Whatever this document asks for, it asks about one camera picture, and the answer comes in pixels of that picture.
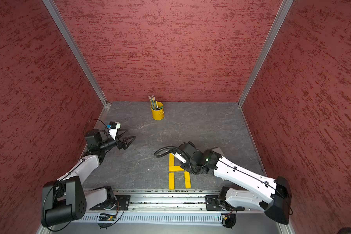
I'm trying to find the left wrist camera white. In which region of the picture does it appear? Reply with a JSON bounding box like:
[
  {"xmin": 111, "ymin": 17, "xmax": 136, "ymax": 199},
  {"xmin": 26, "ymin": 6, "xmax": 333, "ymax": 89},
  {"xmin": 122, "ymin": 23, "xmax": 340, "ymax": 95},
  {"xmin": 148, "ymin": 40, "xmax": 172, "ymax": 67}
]
[{"xmin": 107, "ymin": 121, "xmax": 121, "ymax": 140}]

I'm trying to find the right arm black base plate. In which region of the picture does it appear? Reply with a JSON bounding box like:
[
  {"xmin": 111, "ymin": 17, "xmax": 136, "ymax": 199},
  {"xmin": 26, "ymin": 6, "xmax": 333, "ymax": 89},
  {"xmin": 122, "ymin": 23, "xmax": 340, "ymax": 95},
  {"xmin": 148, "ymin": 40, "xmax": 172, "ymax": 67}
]
[{"xmin": 204, "ymin": 195, "xmax": 245, "ymax": 212}]

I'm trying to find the aluminium corner post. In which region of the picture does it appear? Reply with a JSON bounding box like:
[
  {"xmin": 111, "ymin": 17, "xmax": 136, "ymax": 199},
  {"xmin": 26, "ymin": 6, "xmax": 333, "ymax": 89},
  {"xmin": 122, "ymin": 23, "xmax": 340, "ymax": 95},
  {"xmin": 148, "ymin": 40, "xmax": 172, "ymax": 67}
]
[
  {"xmin": 238, "ymin": 0, "xmax": 293, "ymax": 108},
  {"xmin": 43, "ymin": 0, "xmax": 108, "ymax": 108}
]

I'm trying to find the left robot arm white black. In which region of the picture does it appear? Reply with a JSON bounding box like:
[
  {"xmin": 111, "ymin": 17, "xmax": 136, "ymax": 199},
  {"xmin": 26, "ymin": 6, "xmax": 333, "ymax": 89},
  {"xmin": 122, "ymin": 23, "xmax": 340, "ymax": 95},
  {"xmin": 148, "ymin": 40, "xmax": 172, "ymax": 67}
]
[{"xmin": 41, "ymin": 124, "xmax": 136, "ymax": 229}]

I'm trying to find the yellow metal pencil bucket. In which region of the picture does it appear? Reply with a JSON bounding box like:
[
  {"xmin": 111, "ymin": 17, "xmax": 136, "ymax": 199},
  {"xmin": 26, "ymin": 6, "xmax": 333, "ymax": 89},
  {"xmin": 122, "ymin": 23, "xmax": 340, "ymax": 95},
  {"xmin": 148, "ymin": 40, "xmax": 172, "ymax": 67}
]
[{"xmin": 151, "ymin": 101, "xmax": 165, "ymax": 121}]

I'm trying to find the left aluminium corner post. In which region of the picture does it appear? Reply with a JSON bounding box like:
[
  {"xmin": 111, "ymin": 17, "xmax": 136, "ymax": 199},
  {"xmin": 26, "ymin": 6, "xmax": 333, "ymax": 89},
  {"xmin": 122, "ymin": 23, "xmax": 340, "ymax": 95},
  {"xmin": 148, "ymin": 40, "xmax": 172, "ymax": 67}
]
[{"xmin": 43, "ymin": 0, "xmax": 108, "ymax": 108}]

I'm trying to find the grey wooden plank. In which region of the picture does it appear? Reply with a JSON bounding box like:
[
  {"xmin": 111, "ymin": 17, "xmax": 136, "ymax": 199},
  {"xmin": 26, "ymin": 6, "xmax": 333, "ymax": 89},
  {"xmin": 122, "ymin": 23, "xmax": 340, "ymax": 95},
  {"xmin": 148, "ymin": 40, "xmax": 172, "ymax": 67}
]
[{"xmin": 212, "ymin": 147, "xmax": 224, "ymax": 157}]

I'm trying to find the right aluminium corner post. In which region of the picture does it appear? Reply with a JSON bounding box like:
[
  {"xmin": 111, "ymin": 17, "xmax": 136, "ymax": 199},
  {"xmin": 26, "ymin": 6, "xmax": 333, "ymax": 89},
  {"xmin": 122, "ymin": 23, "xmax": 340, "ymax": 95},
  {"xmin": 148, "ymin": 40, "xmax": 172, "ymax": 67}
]
[{"xmin": 238, "ymin": 0, "xmax": 293, "ymax": 108}]

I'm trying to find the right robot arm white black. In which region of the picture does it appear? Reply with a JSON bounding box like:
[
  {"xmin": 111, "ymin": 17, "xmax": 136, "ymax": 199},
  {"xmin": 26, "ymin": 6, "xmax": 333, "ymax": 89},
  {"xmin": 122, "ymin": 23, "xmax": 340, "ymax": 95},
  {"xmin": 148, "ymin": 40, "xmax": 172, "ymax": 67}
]
[{"xmin": 173, "ymin": 142, "xmax": 293, "ymax": 225}]

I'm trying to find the white slotted cable duct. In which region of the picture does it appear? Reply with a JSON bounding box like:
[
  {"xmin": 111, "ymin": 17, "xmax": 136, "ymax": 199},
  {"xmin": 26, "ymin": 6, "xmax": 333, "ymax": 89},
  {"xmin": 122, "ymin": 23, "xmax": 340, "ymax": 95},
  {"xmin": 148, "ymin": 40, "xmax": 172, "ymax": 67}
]
[{"xmin": 74, "ymin": 212, "xmax": 222, "ymax": 225}]

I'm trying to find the bundle of coloured pencils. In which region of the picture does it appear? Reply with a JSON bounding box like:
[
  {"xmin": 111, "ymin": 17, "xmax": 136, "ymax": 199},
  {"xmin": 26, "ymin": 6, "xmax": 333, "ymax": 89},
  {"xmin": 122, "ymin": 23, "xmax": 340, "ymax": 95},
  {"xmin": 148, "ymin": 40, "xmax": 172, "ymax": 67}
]
[{"xmin": 148, "ymin": 95, "xmax": 158, "ymax": 111}]

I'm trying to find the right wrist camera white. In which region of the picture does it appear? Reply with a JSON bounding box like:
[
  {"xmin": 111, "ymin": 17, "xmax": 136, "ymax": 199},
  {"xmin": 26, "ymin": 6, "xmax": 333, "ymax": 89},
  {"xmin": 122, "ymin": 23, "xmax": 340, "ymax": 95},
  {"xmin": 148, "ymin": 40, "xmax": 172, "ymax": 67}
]
[{"xmin": 173, "ymin": 153, "xmax": 186, "ymax": 163}]

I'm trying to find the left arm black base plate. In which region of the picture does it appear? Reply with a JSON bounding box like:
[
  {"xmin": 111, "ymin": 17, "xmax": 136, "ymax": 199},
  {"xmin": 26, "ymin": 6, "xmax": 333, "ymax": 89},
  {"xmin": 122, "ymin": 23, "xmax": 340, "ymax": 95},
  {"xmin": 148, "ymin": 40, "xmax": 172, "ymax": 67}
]
[{"xmin": 90, "ymin": 195, "xmax": 131, "ymax": 212}]

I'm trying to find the yellow block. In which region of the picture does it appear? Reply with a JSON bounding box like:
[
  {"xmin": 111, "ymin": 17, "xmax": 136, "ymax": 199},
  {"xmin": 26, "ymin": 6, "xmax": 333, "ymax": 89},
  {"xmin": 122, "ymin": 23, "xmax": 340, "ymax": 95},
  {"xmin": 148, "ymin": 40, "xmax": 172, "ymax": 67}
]
[
  {"xmin": 169, "ymin": 166, "xmax": 184, "ymax": 173},
  {"xmin": 184, "ymin": 171, "xmax": 191, "ymax": 189},
  {"xmin": 169, "ymin": 173, "xmax": 175, "ymax": 190},
  {"xmin": 169, "ymin": 153, "xmax": 175, "ymax": 167}
]

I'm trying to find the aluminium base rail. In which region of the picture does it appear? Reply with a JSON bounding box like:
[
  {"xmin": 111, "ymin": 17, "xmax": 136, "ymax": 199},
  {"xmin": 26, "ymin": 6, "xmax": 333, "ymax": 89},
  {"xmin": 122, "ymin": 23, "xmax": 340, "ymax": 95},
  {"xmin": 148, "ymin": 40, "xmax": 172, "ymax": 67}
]
[{"xmin": 78, "ymin": 190, "xmax": 286, "ymax": 214}]

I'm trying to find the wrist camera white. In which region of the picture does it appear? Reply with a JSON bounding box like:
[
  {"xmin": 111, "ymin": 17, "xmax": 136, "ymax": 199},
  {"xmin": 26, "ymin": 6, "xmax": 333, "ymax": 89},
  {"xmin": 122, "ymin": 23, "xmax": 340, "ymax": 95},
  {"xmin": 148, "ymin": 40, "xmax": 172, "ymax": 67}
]
[
  {"xmin": 173, "ymin": 153, "xmax": 186, "ymax": 163},
  {"xmin": 107, "ymin": 121, "xmax": 121, "ymax": 140}
]

